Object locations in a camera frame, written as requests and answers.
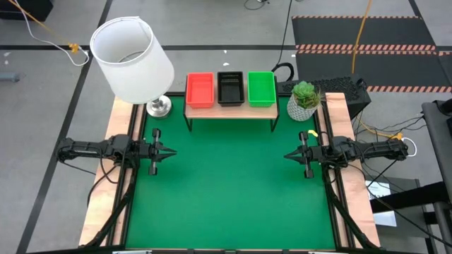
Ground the light wooden table board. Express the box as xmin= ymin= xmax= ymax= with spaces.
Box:
xmin=323 ymin=92 xmax=381 ymax=248
xmin=79 ymin=97 xmax=145 ymax=247

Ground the succulent in patterned white pot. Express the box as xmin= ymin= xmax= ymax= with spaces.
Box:
xmin=286 ymin=80 xmax=323 ymax=122

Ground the white paper sheet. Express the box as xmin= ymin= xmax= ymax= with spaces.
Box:
xmin=366 ymin=179 xmax=398 ymax=227

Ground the black hazard-striped floor mat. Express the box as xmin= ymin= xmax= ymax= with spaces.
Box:
xmin=291 ymin=15 xmax=452 ymax=94

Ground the wooden shelf with black frame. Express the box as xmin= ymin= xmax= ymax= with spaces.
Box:
xmin=182 ymin=75 xmax=280 ymax=133

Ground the orange cord with yellow connector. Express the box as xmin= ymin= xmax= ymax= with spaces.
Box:
xmin=8 ymin=0 xmax=81 ymax=54

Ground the black floor box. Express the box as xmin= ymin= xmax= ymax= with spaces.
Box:
xmin=0 ymin=0 xmax=54 ymax=21

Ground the thick white power cable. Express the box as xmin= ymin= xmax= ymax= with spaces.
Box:
xmin=402 ymin=136 xmax=418 ymax=158

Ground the white shade silver table lamp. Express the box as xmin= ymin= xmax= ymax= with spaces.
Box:
xmin=90 ymin=16 xmax=176 ymax=118

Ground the black hanging cable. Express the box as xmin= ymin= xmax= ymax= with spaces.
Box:
xmin=266 ymin=0 xmax=295 ymax=82

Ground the yellow hanging cable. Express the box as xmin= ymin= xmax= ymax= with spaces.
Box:
xmin=351 ymin=0 xmax=373 ymax=74

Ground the grey floor object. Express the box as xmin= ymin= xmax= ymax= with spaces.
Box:
xmin=0 ymin=71 xmax=20 ymax=83

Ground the green table mat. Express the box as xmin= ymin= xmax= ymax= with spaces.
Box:
xmin=125 ymin=95 xmax=336 ymax=250

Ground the black coiled floor cable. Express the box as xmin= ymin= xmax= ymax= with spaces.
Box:
xmin=243 ymin=0 xmax=270 ymax=11

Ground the black side table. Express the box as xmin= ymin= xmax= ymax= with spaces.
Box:
xmin=422 ymin=99 xmax=452 ymax=198

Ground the thin white floor cable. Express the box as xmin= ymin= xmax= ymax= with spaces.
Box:
xmin=13 ymin=0 xmax=90 ymax=67

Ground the black metal beam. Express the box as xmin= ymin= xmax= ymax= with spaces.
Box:
xmin=369 ymin=181 xmax=452 ymax=214

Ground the orange slotted plastic basket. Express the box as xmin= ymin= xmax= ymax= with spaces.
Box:
xmin=185 ymin=72 xmax=215 ymax=109

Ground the black perforated computer tower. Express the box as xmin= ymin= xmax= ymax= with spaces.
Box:
xmin=276 ymin=76 xmax=372 ymax=111

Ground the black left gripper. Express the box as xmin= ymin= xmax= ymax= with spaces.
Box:
xmin=139 ymin=128 xmax=178 ymax=176

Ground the black slotted plastic basket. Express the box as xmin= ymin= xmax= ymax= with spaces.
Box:
xmin=217 ymin=71 xmax=246 ymax=108

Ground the green slotted plastic basket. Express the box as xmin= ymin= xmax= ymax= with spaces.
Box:
xmin=246 ymin=71 xmax=278 ymax=108

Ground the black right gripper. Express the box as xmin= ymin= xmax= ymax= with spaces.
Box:
xmin=284 ymin=131 xmax=325 ymax=179

